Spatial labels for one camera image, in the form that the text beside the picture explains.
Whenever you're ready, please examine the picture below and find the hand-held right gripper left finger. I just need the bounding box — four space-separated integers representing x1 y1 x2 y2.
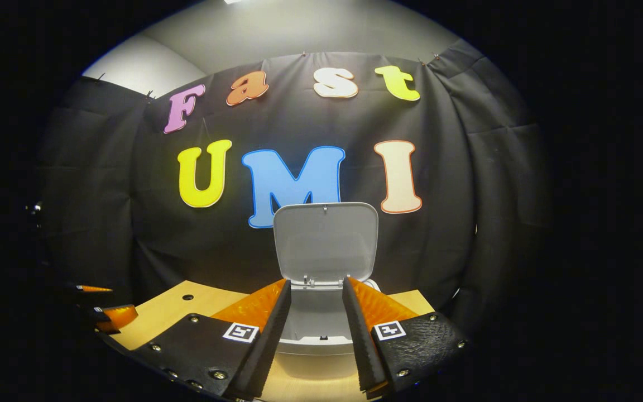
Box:
132 279 293 401

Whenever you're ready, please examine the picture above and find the black backdrop cloth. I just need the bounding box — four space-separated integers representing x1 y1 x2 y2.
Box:
34 38 552 336

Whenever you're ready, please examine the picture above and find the white desktop garbage bin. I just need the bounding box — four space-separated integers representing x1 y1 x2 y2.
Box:
268 202 381 384

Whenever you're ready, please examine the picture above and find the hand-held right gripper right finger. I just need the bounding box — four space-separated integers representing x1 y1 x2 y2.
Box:
342 276 468 400

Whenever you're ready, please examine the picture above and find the wooden desktop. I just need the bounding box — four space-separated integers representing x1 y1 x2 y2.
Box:
111 280 437 402

